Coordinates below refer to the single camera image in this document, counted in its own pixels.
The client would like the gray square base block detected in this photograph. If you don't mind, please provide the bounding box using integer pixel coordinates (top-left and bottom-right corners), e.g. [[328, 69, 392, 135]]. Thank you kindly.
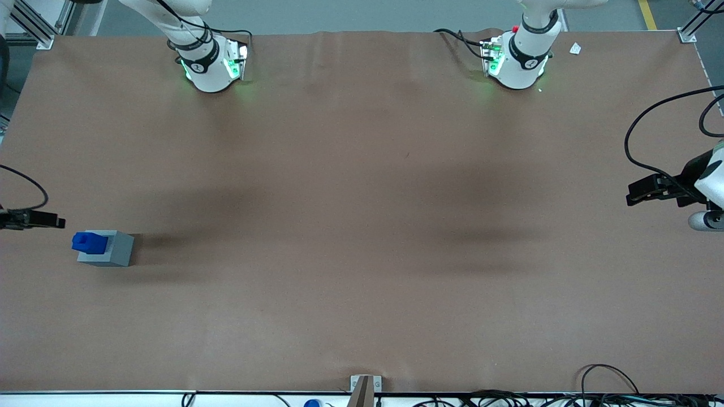
[[77, 230, 136, 268]]

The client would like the gray metal camera bracket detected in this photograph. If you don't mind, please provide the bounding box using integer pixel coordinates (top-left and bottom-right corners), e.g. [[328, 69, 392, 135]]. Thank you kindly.
[[347, 374, 383, 407]]

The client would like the aluminium frame post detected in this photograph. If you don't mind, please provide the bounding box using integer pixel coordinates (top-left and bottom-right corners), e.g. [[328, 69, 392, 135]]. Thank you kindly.
[[3, 0, 77, 51], [677, 0, 724, 45]]

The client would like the blue plastic part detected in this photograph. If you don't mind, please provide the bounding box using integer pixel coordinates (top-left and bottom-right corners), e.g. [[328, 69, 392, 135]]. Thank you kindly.
[[71, 231, 109, 254]]

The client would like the brown table cover mat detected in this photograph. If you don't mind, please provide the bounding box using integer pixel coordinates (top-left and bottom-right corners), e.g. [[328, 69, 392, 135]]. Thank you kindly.
[[0, 28, 724, 395]]

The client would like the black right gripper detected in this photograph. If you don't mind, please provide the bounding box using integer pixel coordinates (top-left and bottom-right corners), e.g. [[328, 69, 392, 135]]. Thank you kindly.
[[0, 207, 66, 231]]

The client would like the black arched cable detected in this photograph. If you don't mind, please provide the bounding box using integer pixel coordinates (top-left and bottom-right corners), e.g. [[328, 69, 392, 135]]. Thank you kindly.
[[579, 364, 640, 396]]

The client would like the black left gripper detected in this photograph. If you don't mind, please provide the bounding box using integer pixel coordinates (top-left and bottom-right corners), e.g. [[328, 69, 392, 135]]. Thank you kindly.
[[626, 148, 714, 207]]

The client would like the short black looped cable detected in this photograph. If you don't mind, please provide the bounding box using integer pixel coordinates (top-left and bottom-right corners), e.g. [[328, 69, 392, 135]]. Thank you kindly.
[[699, 93, 724, 138]]

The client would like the black cable bundle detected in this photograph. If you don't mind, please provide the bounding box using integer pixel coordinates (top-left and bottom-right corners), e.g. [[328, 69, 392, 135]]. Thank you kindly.
[[416, 389, 724, 407]]

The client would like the black left arm base cable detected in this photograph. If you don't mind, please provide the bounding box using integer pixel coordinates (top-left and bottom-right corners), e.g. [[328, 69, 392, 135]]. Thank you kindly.
[[434, 28, 490, 60]]

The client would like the long black left wrist cable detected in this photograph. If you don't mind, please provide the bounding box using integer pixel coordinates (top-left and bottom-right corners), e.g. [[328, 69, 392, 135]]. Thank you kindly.
[[624, 85, 724, 190]]

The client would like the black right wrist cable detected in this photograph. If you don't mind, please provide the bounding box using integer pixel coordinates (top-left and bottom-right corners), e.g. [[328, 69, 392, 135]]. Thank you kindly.
[[0, 163, 50, 213]]

